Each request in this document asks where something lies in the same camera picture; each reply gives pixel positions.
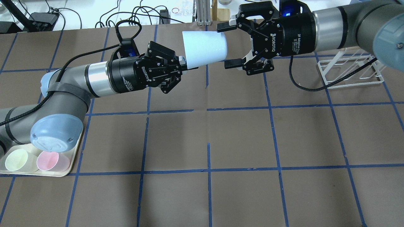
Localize cream plastic cup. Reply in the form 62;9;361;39
5;148;38;172

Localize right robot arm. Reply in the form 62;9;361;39
217;0;404;76

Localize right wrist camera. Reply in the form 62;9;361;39
279;0;311;17

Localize black braided left cable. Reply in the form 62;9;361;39
0;20;142;126

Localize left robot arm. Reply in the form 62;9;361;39
0;41;197;156

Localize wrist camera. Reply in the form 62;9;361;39
279;0;311;17
118;38;140;58

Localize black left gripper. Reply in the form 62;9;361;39
107;41;199;94

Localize pink plastic cup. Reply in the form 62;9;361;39
36;151;71;172

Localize wooden paper towel stand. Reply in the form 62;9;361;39
210;0;230;21

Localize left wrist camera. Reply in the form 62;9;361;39
118;38;140;58

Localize aluminium frame post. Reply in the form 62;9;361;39
195;0;211;26

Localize white wire rack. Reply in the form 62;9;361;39
318;47;386;89

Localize light blue plastic cup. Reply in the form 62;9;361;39
182;31;228;69

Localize black power adapter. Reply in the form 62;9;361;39
29;12;59;32

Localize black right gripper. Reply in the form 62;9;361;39
217;1;316;76

